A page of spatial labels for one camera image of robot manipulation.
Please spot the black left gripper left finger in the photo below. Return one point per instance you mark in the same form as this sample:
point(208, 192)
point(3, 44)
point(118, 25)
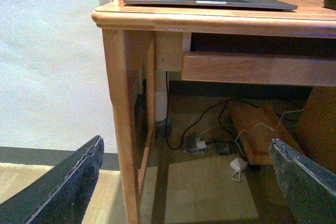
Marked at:
point(61, 195)

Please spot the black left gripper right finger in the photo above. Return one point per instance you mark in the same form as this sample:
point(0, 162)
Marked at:
point(308, 187)

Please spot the wooden pull-out keyboard tray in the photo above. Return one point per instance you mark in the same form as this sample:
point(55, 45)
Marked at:
point(294, 61)

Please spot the black computer mouse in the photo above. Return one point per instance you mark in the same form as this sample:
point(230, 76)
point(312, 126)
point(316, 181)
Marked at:
point(329, 4)

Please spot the white power adapter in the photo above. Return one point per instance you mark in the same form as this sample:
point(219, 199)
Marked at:
point(238, 164)

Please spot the wooden footrest board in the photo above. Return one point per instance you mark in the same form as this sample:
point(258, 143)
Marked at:
point(256, 128)

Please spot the white plug in floor socket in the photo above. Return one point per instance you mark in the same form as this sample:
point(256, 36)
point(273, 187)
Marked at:
point(201, 145)

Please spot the grey floor socket box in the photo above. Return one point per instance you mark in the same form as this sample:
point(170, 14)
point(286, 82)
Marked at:
point(190, 144)

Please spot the wooden desk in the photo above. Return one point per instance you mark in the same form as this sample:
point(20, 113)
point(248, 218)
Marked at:
point(134, 37)

